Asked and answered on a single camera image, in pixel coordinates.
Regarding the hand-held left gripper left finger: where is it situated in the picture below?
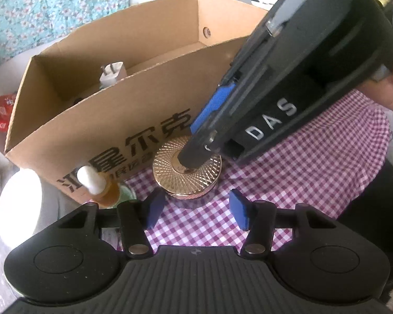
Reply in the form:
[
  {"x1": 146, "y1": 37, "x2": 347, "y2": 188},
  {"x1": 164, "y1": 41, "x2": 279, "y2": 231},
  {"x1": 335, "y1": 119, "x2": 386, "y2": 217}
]
[{"x1": 56, "y1": 188, "x2": 166, "y2": 257}]

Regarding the purple checked cloth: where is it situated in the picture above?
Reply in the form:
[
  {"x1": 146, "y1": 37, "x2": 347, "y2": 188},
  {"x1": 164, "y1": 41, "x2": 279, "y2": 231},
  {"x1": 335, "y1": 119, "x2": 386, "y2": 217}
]
[{"x1": 118, "y1": 90, "x2": 392, "y2": 247}]

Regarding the white charger plug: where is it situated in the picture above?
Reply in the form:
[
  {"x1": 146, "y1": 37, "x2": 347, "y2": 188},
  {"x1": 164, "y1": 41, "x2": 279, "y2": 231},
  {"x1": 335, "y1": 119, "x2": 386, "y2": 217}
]
[{"x1": 99, "y1": 61, "x2": 127, "y2": 89}]

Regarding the brown cardboard box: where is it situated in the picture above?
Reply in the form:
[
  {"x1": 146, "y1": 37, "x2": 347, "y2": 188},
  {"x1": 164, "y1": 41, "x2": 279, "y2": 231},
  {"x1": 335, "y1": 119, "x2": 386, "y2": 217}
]
[{"x1": 5, "y1": 0, "x2": 272, "y2": 203}]

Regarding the white plastic bottle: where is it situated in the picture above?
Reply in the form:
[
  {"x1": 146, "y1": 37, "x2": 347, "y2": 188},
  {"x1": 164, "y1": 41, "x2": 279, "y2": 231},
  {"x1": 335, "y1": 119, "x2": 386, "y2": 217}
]
[{"x1": 0, "y1": 169, "x2": 54, "y2": 247}]

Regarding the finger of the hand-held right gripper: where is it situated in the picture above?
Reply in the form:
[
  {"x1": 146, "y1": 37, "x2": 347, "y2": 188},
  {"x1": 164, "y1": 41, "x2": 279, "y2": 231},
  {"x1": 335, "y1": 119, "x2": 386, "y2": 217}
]
[
  {"x1": 179, "y1": 68, "x2": 276, "y2": 171},
  {"x1": 190, "y1": 22, "x2": 276, "y2": 137}
]

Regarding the green dropper bottle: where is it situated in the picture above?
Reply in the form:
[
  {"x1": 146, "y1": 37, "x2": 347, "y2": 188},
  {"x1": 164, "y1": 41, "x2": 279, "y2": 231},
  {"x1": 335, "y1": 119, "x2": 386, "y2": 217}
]
[{"x1": 77, "y1": 166, "x2": 137, "y2": 209}]

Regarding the teal floral cloth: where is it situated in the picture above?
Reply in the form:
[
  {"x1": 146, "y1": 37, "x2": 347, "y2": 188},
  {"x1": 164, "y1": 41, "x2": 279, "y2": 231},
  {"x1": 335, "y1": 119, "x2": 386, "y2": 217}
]
[{"x1": 0, "y1": 0, "x2": 132, "y2": 72}]

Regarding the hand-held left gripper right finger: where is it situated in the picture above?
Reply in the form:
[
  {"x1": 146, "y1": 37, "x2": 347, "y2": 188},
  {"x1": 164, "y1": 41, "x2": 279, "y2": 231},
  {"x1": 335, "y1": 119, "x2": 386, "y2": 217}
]
[{"x1": 229, "y1": 188, "x2": 338, "y2": 256}]

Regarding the red snack packet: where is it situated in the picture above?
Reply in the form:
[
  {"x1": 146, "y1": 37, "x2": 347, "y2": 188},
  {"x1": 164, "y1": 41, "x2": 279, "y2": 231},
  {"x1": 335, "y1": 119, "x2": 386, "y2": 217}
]
[{"x1": 0, "y1": 94, "x2": 19, "y2": 132}]

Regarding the gold lid jar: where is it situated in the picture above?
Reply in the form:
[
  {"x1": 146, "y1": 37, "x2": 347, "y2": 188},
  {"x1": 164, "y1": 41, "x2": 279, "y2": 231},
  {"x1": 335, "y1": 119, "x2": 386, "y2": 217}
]
[{"x1": 152, "y1": 136, "x2": 222, "y2": 200}]

